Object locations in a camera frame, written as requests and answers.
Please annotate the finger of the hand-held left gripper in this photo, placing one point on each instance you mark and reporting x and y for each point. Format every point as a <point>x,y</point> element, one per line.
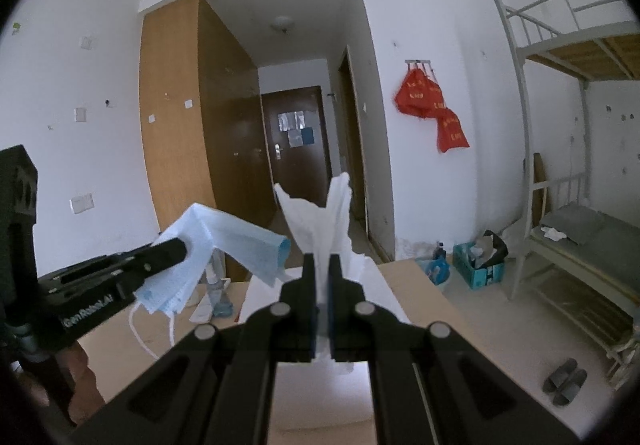
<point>160,255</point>

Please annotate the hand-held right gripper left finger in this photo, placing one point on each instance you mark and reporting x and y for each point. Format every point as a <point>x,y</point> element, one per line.
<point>301,297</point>

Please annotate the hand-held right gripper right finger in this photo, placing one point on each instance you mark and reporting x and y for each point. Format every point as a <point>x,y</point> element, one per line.
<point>338,305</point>

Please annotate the white tissue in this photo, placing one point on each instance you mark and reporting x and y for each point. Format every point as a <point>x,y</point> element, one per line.
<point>310,225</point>

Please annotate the blue face mask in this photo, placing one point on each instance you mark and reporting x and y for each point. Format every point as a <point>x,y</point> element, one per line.
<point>235,235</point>

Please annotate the white storage box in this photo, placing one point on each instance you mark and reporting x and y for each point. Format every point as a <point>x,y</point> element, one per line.
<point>322,395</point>

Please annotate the person's left forearm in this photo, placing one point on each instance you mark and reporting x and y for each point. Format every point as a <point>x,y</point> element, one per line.
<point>85,375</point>

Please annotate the clear spray bottle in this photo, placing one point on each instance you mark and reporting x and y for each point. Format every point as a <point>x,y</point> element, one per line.
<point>220,290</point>

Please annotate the blue plastic bag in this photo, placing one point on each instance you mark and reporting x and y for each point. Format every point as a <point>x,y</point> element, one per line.
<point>435,270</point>

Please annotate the dark brown entrance door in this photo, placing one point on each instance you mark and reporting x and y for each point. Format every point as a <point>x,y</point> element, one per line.
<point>300,175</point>

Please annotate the teal cardboard box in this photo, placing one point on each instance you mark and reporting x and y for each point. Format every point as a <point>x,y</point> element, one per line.
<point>467,272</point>

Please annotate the wooden wardrobe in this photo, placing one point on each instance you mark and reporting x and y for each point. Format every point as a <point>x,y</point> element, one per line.
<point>170,115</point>

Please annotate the brown side door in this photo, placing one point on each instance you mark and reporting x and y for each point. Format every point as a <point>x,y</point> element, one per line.
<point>352,140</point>

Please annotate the black bag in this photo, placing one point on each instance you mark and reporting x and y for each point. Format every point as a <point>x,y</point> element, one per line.
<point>492,245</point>

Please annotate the papers on door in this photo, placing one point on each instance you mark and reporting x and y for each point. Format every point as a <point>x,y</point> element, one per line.
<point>295,127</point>

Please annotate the small red bag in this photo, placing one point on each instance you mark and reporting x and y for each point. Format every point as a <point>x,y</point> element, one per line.
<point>452,132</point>

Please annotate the white cloth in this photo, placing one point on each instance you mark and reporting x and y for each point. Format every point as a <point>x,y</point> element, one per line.
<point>552,233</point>

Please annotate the grey slipper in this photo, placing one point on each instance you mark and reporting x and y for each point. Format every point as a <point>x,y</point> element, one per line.
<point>559,374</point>
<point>572,387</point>

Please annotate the wooden board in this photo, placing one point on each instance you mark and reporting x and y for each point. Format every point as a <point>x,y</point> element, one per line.
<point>540,185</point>

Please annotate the round ceiling light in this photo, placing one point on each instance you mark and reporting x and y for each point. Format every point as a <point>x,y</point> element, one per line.
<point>283,24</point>

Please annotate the green bed mat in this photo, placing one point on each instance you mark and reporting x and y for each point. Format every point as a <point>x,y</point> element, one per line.
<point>590,225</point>

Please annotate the white metal bunk bed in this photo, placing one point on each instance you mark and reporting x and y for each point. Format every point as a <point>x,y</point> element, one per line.
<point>520,75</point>

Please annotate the white wall socket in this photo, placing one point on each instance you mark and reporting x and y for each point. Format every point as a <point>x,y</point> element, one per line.
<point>82,203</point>

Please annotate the white wall switch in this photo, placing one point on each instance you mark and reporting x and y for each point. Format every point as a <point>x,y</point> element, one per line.
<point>81,114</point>

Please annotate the metal wall hook rack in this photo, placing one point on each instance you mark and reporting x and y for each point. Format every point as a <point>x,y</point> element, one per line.
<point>418,61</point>

